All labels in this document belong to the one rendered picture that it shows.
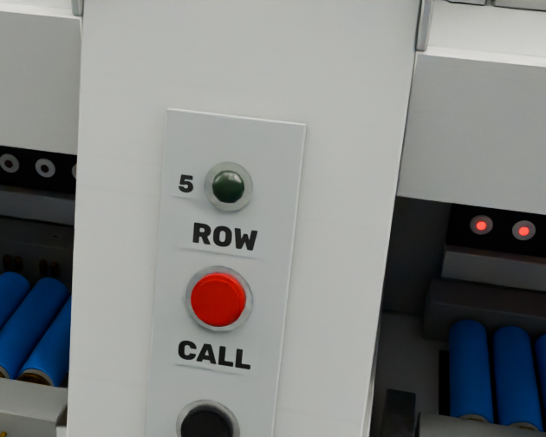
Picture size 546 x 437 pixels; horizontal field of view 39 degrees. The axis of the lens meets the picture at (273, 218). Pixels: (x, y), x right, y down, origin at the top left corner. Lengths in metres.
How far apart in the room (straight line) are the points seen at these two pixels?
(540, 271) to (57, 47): 0.26
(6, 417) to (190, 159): 0.15
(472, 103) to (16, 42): 0.13
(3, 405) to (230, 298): 0.14
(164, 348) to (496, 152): 0.11
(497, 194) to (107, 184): 0.11
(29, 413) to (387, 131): 0.19
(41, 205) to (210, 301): 0.22
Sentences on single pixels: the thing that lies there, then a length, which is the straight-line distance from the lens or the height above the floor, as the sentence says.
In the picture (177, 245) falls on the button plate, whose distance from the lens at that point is 0.23.
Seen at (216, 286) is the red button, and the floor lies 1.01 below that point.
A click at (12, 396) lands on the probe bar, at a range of 0.34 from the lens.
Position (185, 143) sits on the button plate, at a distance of 0.22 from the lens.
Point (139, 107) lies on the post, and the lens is 0.23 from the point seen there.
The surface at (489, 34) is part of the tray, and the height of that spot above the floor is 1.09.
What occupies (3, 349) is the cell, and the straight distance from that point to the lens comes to 0.37.
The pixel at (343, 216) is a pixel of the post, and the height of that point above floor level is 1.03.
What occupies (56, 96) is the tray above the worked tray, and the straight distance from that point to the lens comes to 0.25.
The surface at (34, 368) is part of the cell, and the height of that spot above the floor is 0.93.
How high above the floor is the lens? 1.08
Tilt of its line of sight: 14 degrees down
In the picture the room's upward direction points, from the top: 6 degrees clockwise
